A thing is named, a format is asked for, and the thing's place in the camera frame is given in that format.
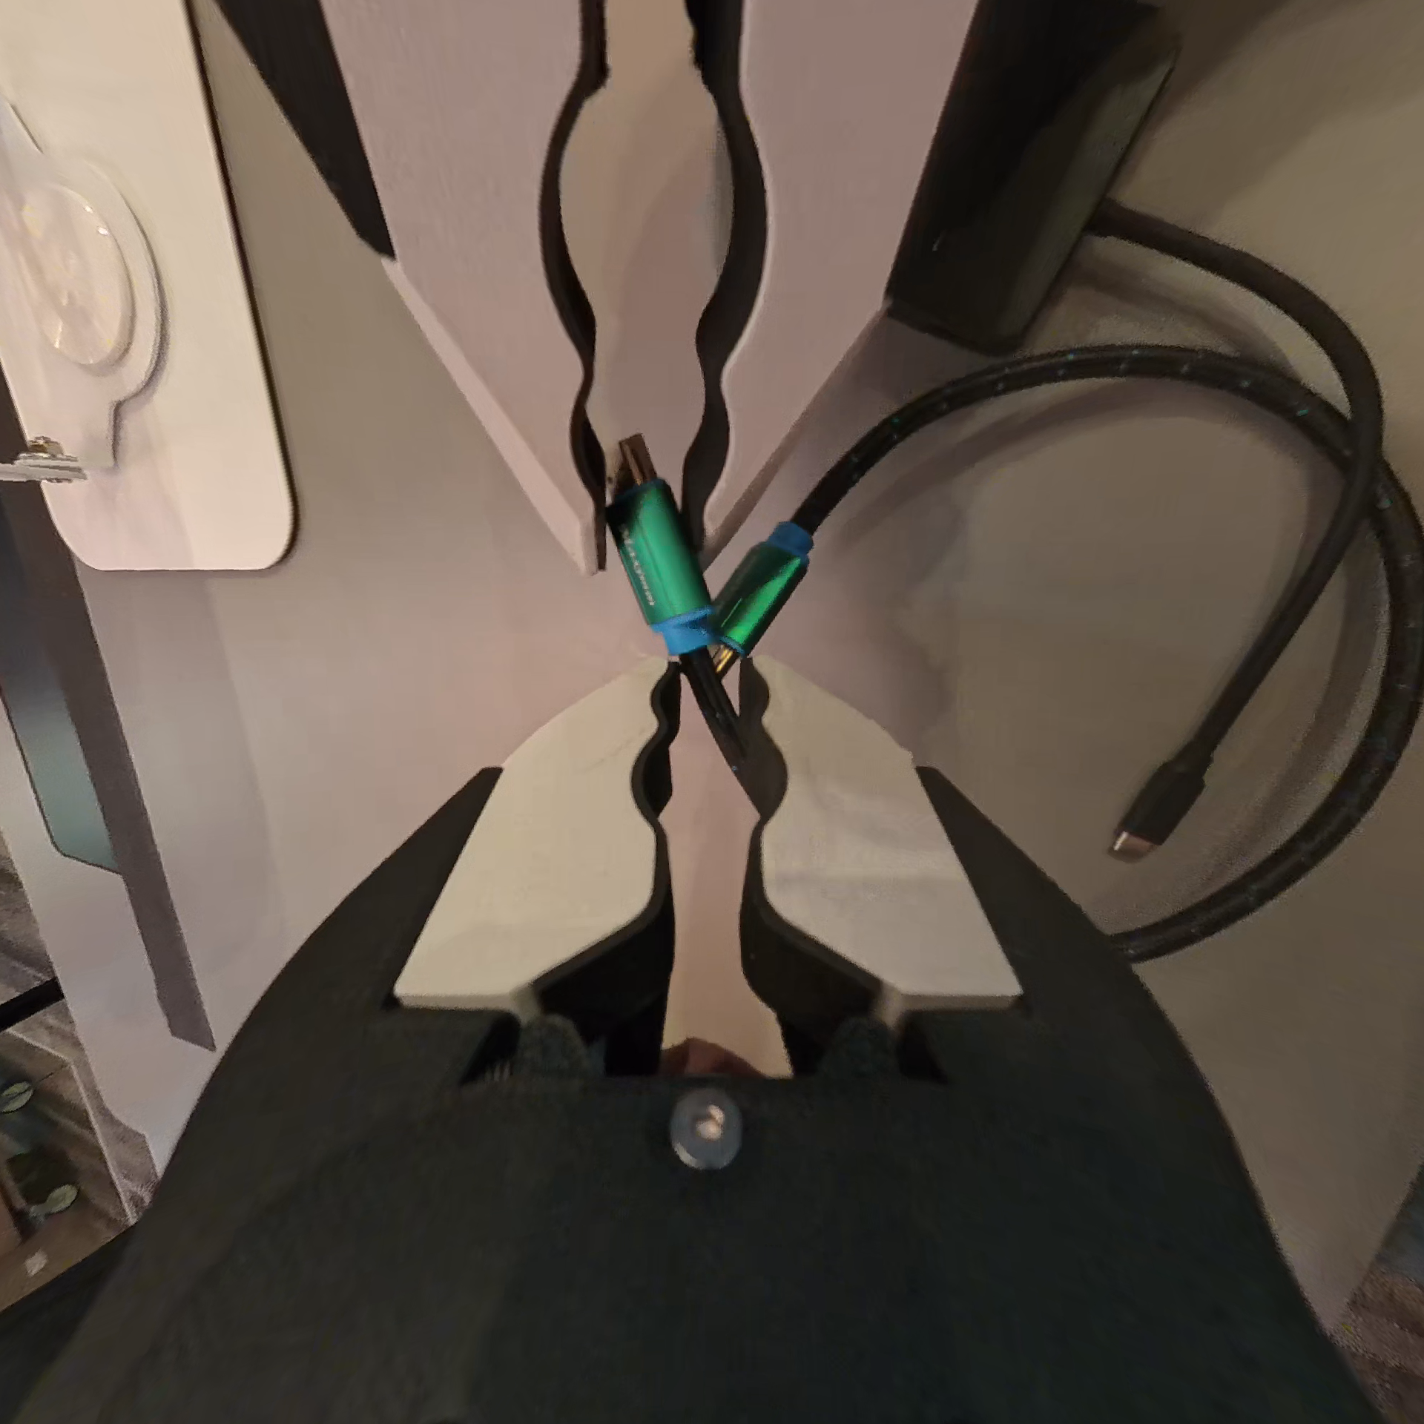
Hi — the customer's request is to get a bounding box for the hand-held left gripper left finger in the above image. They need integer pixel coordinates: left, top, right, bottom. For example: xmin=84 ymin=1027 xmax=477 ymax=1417
xmin=392 ymin=658 xmax=684 ymax=1015

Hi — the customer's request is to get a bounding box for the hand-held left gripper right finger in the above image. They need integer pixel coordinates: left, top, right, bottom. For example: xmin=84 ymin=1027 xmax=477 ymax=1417
xmin=736 ymin=654 xmax=1026 ymax=1030

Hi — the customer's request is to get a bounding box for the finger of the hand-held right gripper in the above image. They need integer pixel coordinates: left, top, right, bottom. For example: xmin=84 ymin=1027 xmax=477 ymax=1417
xmin=318 ymin=0 xmax=616 ymax=576
xmin=682 ymin=0 xmax=984 ymax=556

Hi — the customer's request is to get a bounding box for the black and silver usb hub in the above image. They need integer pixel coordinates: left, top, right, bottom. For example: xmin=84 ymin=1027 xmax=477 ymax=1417
xmin=884 ymin=0 xmax=1387 ymax=866

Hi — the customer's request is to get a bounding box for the black braided hdmi cable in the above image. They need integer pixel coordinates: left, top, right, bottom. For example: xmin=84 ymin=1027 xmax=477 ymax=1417
xmin=604 ymin=344 xmax=1424 ymax=968

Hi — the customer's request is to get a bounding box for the white wooden laptop stand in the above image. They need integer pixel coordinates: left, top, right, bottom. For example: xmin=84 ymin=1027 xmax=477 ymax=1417
xmin=0 ymin=0 xmax=301 ymax=574

